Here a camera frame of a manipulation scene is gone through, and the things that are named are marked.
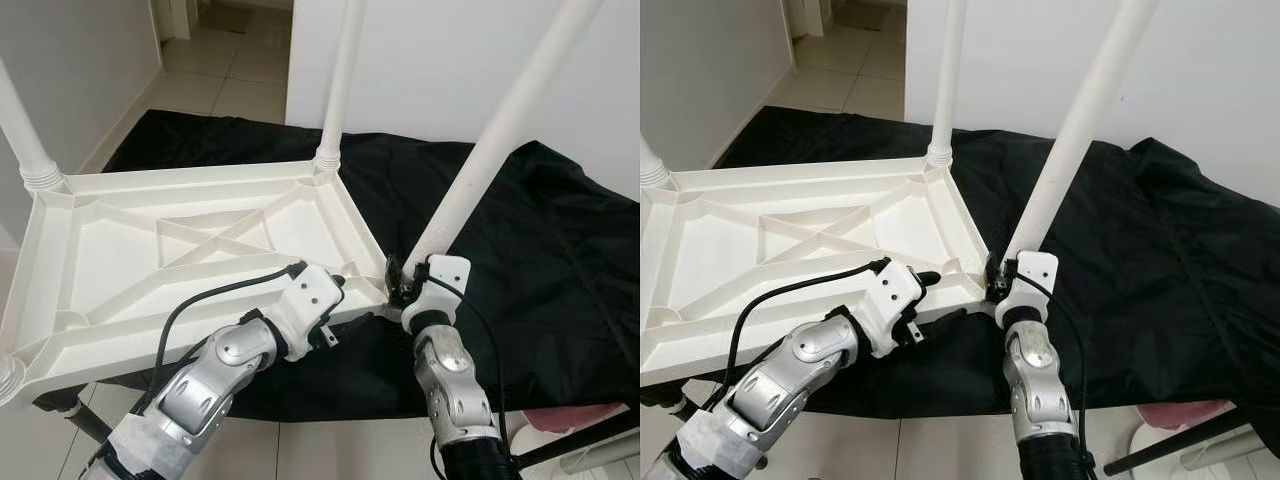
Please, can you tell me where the black stand leg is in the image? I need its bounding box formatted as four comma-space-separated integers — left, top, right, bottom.
65, 400, 116, 446
645, 385, 701, 419

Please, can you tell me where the black cloth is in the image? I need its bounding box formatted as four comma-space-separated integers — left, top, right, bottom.
35, 108, 641, 421
640, 105, 1280, 416

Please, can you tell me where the black pole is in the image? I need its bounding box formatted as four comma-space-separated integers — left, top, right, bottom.
1105, 405, 1280, 476
515, 405, 641, 466

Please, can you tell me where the white plastic table top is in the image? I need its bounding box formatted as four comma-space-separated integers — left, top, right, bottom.
0, 155, 396, 406
640, 155, 991, 386

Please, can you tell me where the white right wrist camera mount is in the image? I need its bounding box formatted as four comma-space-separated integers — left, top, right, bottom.
995, 250, 1059, 326
400, 255, 472, 331

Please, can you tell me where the pink cushion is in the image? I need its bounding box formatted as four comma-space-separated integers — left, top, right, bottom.
525, 400, 626, 431
1140, 398, 1236, 426

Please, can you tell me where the white door frame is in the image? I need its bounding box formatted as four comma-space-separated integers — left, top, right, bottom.
780, 0, 826, 39
150, 0, 196, 43

